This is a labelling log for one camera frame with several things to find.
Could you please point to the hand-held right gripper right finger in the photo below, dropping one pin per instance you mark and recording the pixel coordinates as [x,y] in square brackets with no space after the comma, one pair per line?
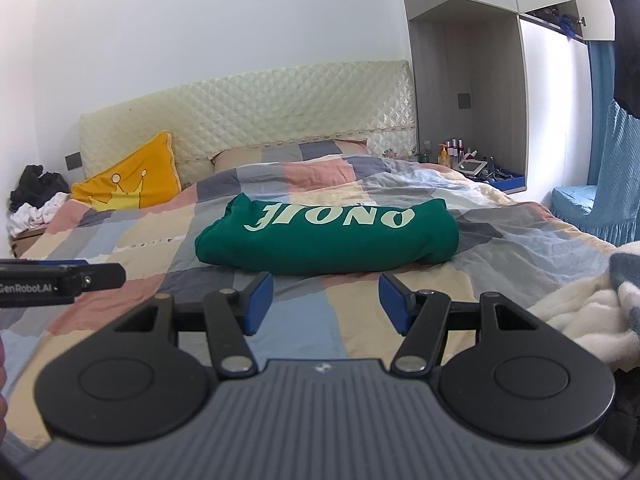
[392,305]

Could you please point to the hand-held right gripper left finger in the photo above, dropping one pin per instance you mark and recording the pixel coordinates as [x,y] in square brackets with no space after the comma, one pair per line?
[260,305]

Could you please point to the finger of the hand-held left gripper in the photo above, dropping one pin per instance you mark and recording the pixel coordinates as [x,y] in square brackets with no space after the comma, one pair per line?
[105,275]

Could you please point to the green zip hoodie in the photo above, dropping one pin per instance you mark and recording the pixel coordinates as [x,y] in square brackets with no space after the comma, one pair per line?
[325,245]

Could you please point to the pile of dark and white clothes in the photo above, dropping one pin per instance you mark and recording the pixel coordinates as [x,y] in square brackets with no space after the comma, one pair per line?
[40,190]

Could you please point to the cardboard box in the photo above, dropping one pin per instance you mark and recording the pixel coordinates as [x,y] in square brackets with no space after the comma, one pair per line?
[27,242]

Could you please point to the yellow crown print pillow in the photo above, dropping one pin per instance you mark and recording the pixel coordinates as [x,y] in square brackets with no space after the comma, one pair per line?
[145,170]

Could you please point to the checkered patchwork quilt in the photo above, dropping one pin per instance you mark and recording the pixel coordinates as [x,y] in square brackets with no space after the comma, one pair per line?
[300,180]

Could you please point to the patchwork pillow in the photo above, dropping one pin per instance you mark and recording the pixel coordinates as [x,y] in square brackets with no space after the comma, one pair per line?
[230,157]

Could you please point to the white tablet device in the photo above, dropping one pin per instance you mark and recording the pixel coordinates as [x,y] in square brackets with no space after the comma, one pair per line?
[474,167]

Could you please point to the cluster of cosmetic bottles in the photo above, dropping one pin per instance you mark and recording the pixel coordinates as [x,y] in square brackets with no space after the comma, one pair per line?
[452,155]

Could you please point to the blue tray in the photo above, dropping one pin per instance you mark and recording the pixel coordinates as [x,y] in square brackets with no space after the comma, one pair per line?
[510,184]

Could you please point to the white fluffy blanket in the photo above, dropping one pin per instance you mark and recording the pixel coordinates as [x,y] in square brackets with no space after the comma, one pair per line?
[585,310]

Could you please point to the cream quilted headboard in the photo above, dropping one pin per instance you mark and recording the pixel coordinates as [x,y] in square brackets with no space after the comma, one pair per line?
[250,110]

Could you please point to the dark cabinet socket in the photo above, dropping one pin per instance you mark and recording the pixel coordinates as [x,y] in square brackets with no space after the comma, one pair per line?
[464,101]

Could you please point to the blue covered chair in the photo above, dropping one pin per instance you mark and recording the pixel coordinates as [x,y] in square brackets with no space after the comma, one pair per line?
[615,170]

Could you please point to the blue plastic item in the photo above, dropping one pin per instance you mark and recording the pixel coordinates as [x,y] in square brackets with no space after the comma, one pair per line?
[570,27]

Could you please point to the dark hanging garment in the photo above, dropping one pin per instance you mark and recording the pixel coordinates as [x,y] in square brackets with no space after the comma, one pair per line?
[625,35]

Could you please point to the dark wall socket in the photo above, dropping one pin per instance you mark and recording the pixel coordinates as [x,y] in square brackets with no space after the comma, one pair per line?
[73,161]

